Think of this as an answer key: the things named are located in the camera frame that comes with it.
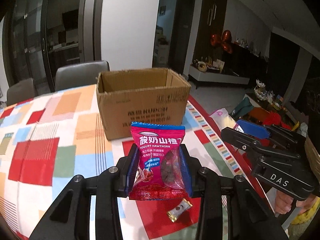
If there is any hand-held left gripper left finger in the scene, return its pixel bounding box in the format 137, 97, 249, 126
29, 144, 140, 240

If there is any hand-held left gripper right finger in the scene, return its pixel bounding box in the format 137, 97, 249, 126
179, 144, 290, 240

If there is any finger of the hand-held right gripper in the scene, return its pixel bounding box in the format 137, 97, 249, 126
220, 127, 302, 160
236, 119, 307, 155

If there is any white plastic snack packet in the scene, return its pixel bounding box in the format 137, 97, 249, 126
209, 108, 247, 133

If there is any white gold candy packet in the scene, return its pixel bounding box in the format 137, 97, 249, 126
167, 198, 193, 222

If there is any red snack packet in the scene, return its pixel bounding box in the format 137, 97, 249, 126
129, 121, 188, 201

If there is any brown cardboard box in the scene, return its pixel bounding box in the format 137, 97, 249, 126
96, 67, 192, 141

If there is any person's right hand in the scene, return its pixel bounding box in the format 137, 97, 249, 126
274, 189, 318, 215

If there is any wooden chair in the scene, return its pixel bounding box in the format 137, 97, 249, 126
247, 107, 272, 126

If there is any green cloth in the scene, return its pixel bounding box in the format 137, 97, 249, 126
229, 96, 254, 119

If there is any lotus-shaped ornament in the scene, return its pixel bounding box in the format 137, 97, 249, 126
254, 79, 274, 102

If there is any yellow cloth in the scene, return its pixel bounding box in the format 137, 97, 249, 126
292, 206, 316, 225

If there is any white low bench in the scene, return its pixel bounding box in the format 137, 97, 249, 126
188, 64, 250, 89

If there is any dark sideboard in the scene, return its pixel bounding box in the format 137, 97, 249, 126
230, 42, 270, 77

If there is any colourful patchwork tablecloth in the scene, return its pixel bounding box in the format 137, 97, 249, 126
0, 84, 278, 240

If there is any red foil balloon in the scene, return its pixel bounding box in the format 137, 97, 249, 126
209, 30, 233, 54

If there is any tall dark cabinet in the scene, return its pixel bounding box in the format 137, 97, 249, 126
194, 0, 228, 68

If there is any grey dining chair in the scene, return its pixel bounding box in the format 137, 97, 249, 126
6, 77, 37, 107
54, 60, 110, 92

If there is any dark room door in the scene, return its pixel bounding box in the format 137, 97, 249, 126
168, 0, 197, 75

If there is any sliding glass door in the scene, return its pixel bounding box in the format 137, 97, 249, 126
5, 0, 100, 93

